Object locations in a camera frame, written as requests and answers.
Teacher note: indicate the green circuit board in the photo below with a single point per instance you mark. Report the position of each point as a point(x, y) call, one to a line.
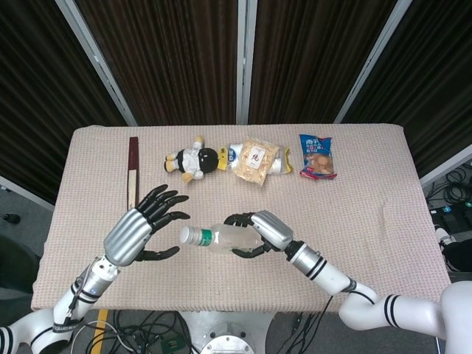
point(170, 344)

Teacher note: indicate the transparent plastic bottle green label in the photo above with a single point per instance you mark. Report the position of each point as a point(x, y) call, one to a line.
point(228, 241)

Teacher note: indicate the dark screen panel white frame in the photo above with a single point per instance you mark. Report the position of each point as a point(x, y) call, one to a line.
point(313, 59)
point(166, 59)
point(424, 73)
point(44, 92)

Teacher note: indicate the blue snack bag with pastries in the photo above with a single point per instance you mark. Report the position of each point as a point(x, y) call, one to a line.
point(318, 158)

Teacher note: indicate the black power strip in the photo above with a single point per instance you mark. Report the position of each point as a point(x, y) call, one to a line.
point(451, 215)

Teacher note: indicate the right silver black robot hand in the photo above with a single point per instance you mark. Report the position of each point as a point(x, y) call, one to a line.
point(273, 228)

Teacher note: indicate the translucent white bottle cap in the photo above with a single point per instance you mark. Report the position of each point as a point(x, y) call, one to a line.
point(189, 235)

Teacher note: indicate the black white penguin plush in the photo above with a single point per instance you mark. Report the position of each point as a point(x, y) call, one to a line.
point(204, 160)

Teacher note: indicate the robot base metal flange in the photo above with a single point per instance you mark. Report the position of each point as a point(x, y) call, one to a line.
point(225, 341)

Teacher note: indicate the clear bag of flaky snack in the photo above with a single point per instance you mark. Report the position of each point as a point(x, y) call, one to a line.
point(256, 162)

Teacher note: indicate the beige cloth-covered table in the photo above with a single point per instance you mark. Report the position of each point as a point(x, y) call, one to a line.
point(332, 221)

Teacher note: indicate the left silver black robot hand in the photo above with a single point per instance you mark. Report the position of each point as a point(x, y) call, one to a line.
point(125, 236)

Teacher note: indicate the dark red folded fan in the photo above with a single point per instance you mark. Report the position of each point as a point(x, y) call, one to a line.
point(134, 166)

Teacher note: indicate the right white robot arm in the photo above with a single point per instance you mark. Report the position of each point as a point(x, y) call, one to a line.
point(332, 274)

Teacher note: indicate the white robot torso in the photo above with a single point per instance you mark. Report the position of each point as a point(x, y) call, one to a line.
point(459, 317)

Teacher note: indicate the clear yellow-edged pack white rolls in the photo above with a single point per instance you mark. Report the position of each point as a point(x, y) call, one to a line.
point(282, 164)

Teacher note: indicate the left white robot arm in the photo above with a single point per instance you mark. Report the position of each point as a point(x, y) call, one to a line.
point(85, 291)

